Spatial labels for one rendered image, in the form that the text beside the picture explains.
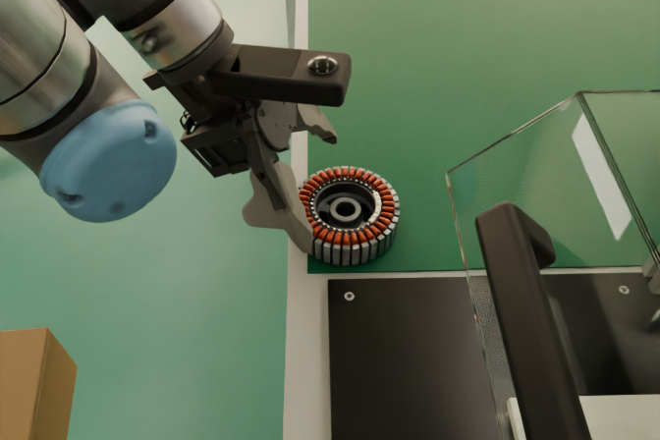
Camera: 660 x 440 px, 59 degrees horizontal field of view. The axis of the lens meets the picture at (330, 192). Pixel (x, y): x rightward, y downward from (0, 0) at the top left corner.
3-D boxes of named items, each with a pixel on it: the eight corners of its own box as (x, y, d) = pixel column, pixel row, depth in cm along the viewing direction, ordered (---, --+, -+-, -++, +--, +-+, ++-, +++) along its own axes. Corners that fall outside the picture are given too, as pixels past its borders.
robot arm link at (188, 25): (206, -42, 46) (170, 14, 41) (240, 6, 49) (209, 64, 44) (140, -6, 50) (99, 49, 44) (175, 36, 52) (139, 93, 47)
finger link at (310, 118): (296, 128, 67) (246, 112, 59) (340, 114, 64) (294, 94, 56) (300, 154, 66) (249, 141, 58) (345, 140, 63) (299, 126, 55)
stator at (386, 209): (282, 259, 59) (279, 238, 56) (304, 180, 66) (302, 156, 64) (391, 275, 58) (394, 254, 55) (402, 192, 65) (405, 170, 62)
